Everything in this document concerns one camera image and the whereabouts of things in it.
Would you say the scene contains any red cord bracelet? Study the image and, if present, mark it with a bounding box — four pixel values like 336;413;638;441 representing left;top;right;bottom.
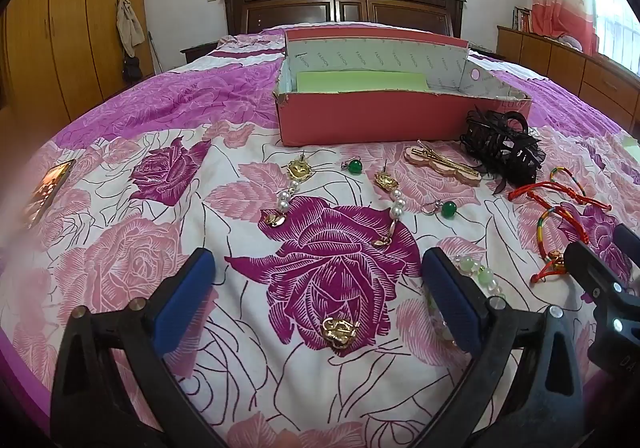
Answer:
507;179;613;212

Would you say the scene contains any floral pink bedspread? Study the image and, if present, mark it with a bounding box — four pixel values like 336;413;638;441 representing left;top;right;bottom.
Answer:
0;20;640;448

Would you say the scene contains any beige hanging cloth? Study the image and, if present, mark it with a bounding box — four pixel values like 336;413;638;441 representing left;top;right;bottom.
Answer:
116;0;146;60

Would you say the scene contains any pale green bead bracelet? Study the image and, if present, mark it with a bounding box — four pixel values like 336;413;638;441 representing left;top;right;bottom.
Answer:
425;254;503;350

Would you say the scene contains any smartphone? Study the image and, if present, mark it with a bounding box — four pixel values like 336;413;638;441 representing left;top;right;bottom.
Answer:
24;159;77;230

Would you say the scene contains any black feathered hair claw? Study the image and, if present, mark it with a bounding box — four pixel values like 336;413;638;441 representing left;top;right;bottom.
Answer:
459;109;548;195

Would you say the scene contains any row of books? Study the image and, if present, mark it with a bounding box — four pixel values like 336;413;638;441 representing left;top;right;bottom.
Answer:
512;5;534;33

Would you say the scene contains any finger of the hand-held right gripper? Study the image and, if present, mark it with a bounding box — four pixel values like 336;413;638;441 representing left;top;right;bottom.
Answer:
615;224;640;259
564;240;628;301

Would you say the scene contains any gold brooch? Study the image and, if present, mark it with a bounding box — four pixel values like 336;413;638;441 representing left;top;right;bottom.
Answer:
321;314;362;355

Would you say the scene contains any pale green paper sheet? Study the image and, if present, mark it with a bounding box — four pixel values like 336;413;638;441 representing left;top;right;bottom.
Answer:
295;70;432;93

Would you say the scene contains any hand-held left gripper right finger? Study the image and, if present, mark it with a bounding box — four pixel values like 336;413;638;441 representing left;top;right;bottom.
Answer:
415;247;587;448

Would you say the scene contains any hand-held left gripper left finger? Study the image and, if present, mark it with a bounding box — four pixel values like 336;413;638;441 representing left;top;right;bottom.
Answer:
50;247;226;448

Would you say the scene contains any wooden wardrobe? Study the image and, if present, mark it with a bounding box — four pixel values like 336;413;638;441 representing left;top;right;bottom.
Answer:
0;0;157;131

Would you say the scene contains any gold pearl drop earring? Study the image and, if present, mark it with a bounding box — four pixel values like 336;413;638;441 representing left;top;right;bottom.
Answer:
259;155;309;229
372;167;407;249

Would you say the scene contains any pink cardboard box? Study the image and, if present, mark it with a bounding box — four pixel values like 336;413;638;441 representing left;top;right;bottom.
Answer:
272;25;534;147

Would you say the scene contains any window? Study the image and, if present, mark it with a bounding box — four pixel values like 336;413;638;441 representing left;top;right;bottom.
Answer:
589;0;640;76

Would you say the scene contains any wooden sideboard cabinet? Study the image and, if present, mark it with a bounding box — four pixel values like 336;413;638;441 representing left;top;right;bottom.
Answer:
496;25;640;135

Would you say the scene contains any pink and gold hair clip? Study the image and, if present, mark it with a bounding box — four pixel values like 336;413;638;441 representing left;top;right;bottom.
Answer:
404;140;482;186

